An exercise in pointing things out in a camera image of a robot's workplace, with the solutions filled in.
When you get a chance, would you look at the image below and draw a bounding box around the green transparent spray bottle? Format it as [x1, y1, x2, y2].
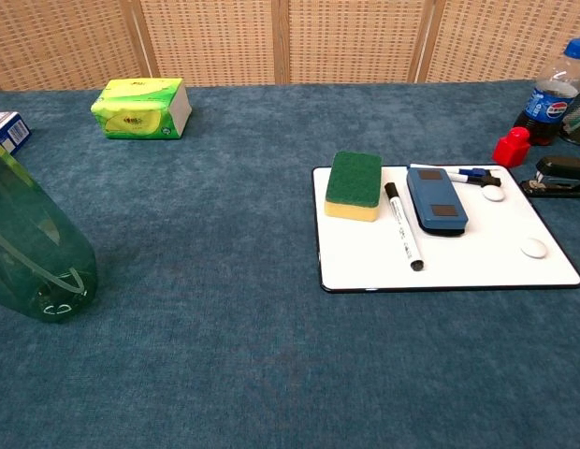
[0, 138, 99, 325]

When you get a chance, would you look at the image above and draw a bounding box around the Pepsi cola bottle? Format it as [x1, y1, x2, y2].
[513, 37, 580, 146]

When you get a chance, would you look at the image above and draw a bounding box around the blue toothpaste box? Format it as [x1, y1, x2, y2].
[0, 110, 33, 156]

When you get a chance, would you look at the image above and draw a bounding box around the green tissue pack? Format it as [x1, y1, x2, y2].
[90, 77, 193, 140]

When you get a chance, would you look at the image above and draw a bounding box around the bamboo folding screen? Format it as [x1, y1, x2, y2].
[0, 0, 580, 93]

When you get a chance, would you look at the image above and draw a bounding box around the blue table cloth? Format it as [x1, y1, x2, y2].
[0, 79, 580, 449]

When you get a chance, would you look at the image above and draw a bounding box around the green yellow sponge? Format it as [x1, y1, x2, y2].
[324, 151, 383, 223]

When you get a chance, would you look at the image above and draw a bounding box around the long black-capped whiteboard marker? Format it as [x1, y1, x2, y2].
[384, 181, 426, 272]

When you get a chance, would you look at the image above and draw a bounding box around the blue whiteboard eraser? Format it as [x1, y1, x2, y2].
[405, 167, 470, 236]

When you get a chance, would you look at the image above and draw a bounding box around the blue-capped whiteboard marker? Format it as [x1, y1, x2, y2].
[410, 163, 488, 181]

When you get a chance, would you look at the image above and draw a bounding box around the short black-capped whiteboard marker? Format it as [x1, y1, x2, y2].
[446, 171, 502, 188]

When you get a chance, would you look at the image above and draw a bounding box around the white whiteboard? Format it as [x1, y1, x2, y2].
[312, 163, 580, 295]

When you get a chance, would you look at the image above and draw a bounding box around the red toy block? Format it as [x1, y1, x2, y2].
[491, 126, 531, 168]

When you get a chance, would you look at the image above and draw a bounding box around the black stapler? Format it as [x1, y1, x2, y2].
[519, 155, 580, 198]

